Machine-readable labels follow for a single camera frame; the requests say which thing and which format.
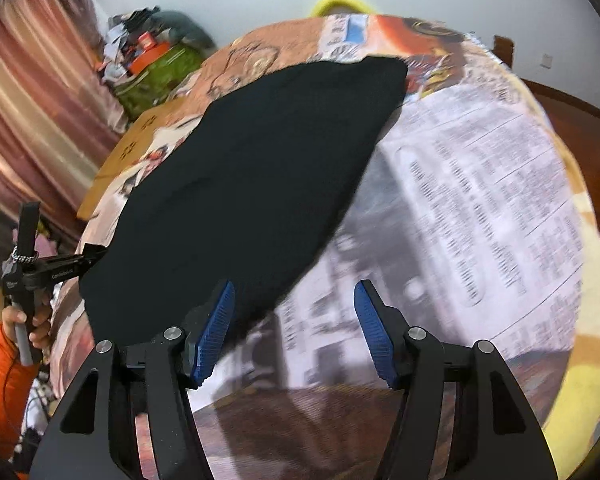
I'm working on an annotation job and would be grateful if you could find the person's left hand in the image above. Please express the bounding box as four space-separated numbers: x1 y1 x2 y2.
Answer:
1 304 54 361

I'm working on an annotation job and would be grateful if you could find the yellow foam tube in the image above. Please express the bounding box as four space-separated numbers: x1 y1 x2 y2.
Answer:
312 0 381 17

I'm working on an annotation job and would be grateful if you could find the striped red curtain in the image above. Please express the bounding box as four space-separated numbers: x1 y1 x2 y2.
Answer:
0 0 126 261

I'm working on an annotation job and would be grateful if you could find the person's left forearm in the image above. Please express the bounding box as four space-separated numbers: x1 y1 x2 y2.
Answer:
0 322 41 461

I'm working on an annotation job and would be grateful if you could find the printed bed sheet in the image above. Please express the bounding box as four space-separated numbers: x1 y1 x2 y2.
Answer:
50 12 596 480

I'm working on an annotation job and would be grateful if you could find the wooden bed post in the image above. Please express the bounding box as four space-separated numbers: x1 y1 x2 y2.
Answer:
494 35 513 66

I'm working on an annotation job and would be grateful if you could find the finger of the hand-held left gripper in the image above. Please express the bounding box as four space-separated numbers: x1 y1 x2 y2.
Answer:
36 243 110 287

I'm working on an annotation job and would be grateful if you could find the black elephant print t-shirt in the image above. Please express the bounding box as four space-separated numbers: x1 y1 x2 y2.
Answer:
77 56 408 356

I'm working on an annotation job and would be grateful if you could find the yellow blanket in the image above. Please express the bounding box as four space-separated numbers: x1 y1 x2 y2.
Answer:
540 125 600 476

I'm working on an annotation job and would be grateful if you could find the pile of clutter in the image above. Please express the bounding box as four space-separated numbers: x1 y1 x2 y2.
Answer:
97 7 161 86

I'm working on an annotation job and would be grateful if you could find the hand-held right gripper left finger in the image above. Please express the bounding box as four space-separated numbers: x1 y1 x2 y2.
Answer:
29 280 237 480

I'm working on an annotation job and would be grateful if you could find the grey plush pillow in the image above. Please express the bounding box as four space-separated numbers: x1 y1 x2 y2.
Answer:
145 10 216 53

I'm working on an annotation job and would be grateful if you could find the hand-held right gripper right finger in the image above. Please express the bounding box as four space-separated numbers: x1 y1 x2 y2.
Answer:
353 280 556 480

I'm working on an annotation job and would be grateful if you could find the orange box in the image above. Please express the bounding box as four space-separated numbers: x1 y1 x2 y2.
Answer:
130 42 171 73

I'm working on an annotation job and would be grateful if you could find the green fabric storage box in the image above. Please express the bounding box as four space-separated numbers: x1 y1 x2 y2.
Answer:
115 42 206 121

